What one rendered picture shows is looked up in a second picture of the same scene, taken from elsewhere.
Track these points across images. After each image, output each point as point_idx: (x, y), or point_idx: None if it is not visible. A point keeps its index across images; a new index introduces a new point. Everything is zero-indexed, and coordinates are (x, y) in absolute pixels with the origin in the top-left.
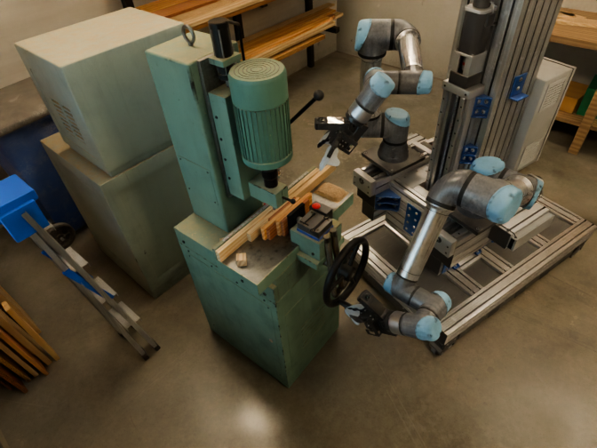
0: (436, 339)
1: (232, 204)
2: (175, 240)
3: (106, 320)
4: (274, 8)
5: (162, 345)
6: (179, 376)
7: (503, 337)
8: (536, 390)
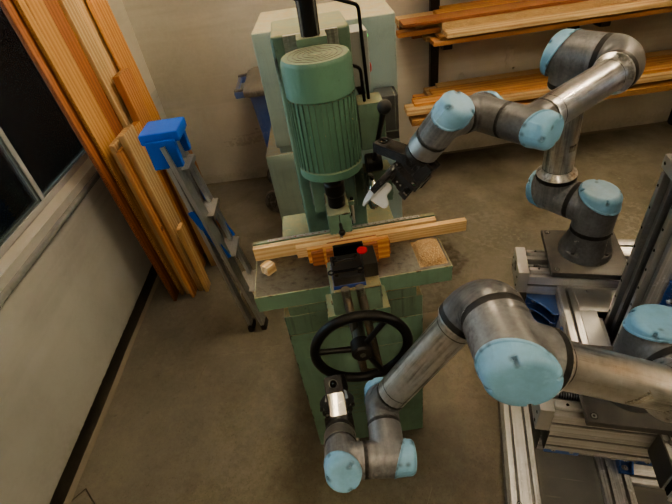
0: (338, 491)
1: (320, 215)
2: None
3: None
4: (639, 34)
5: (269, 328)
6: (258, 362)
7: None
8: None
